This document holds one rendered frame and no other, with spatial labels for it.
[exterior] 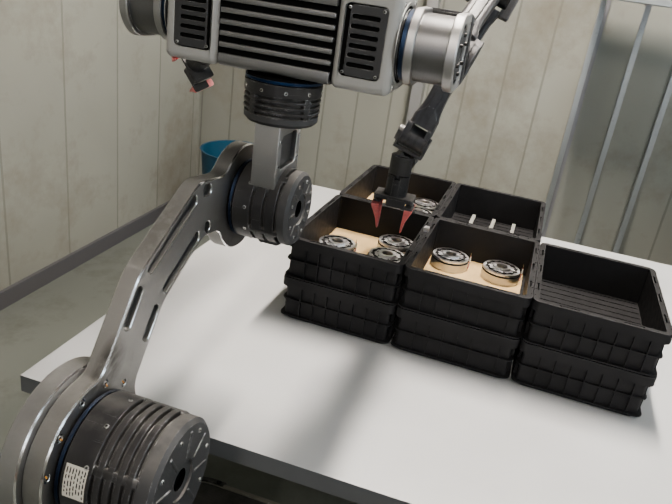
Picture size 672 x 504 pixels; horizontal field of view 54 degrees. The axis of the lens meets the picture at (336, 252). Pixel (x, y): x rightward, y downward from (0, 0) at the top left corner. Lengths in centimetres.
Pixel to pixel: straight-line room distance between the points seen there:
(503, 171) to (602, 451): 256
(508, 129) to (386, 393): 256
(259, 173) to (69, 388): 48
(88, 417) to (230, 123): 345
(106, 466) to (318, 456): 50
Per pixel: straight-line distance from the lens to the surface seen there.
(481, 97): 383
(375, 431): 139
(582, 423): 160
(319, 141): 407
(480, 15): 139
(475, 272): 186
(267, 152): 115
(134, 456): 92
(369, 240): 193
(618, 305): 190
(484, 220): 229
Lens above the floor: 155
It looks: 24 degrees down
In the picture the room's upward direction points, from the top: 8 degrees clockwise
